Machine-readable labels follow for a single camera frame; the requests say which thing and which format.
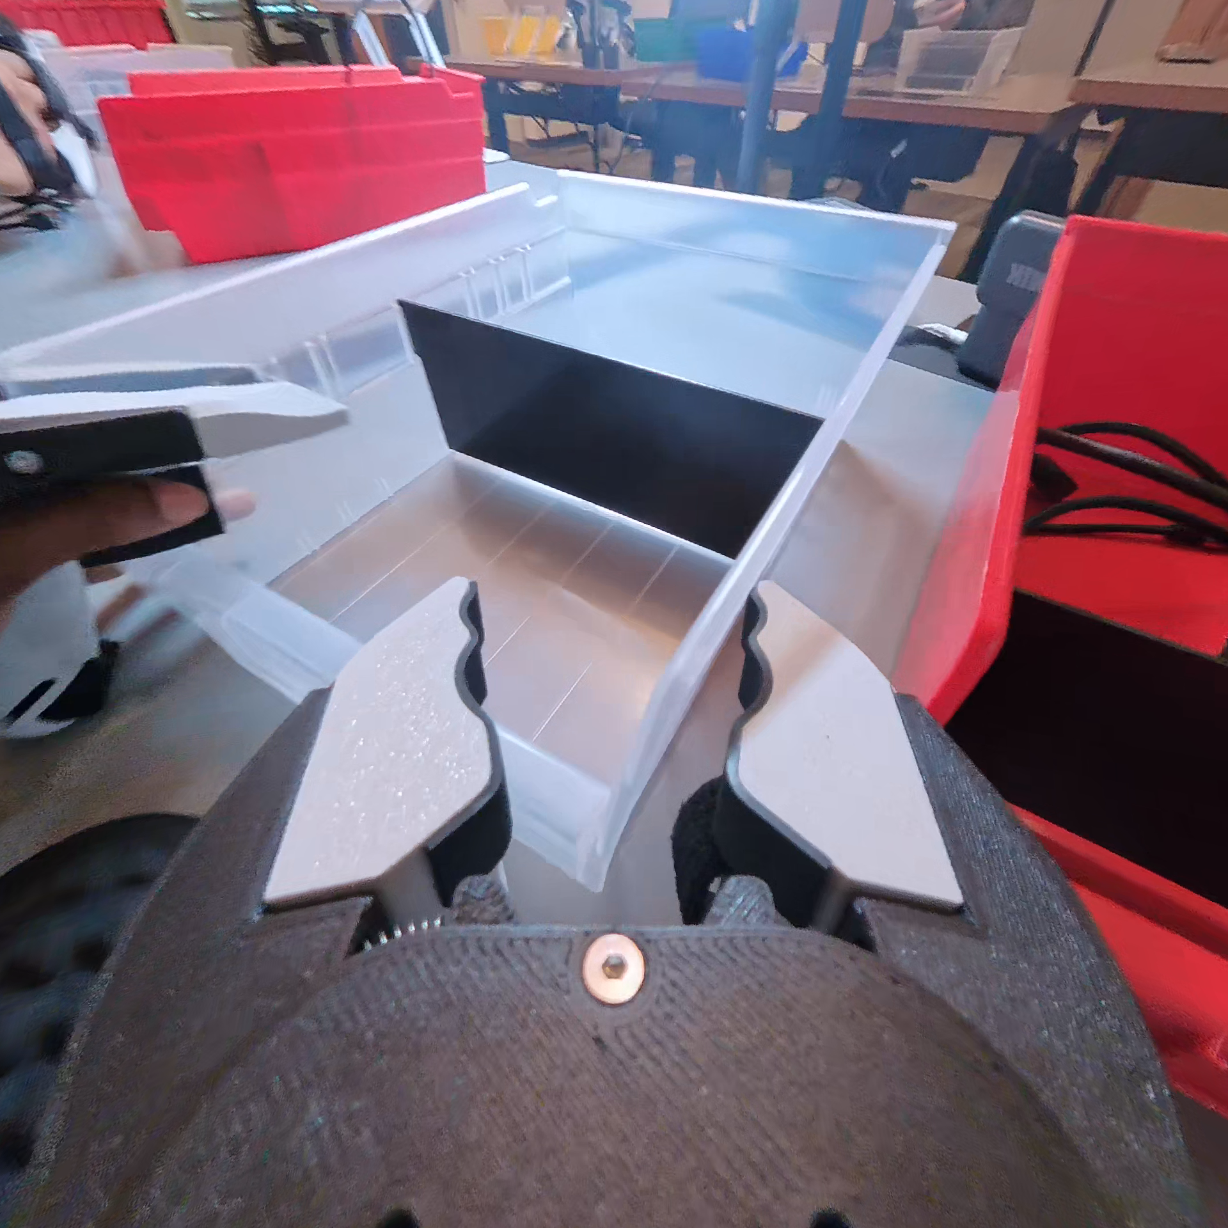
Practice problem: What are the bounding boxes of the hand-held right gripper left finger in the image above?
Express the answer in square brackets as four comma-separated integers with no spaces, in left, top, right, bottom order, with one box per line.
[262,575,514,927]

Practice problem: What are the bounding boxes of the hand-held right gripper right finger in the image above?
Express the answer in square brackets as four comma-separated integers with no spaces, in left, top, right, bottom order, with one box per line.
[722,579,966,934]

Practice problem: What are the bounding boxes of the black usb cable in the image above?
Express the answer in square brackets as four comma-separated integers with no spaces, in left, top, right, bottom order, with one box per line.
[1027,423,1228,553]

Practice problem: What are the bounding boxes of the red bin with black divider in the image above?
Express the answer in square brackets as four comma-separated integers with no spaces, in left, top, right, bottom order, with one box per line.
[897,216,1228,1119]

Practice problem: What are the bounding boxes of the person's left hand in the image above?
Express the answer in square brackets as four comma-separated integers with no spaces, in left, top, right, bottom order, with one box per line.
[0,479,259,618]

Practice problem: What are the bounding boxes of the stack of red bins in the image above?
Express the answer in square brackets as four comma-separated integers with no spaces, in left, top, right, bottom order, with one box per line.
[99,64,488,266]

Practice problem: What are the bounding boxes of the white and black shoe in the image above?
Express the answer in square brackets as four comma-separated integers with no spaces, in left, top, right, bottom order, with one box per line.
[0,639,121,741]

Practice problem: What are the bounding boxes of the black bin divider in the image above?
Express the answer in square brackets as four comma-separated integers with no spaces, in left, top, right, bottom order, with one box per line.
[398,300,826,560]

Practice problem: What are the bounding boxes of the clear plastic bin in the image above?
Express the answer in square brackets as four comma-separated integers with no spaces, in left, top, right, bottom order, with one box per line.
[0,172,960,893]

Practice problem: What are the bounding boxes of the yellow bins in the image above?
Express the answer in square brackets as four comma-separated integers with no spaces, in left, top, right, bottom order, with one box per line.
[484,13,564,66]

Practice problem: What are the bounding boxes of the grey electronic device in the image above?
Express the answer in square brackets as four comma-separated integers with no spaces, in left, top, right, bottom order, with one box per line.
[960,211,1068,387]

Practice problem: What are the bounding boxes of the green bin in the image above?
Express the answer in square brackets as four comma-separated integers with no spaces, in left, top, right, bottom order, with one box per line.
[633,19,707,66]

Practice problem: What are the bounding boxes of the blue bin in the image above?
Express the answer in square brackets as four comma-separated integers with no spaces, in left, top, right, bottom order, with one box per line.
[696,25,809,84]

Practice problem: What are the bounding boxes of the long wooden table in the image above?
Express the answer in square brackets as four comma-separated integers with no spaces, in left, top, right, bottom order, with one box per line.
[447,52,1085,194]

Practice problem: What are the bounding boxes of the clear lidded container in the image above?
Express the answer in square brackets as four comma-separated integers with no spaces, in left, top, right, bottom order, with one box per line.
[897,26,1023,93]

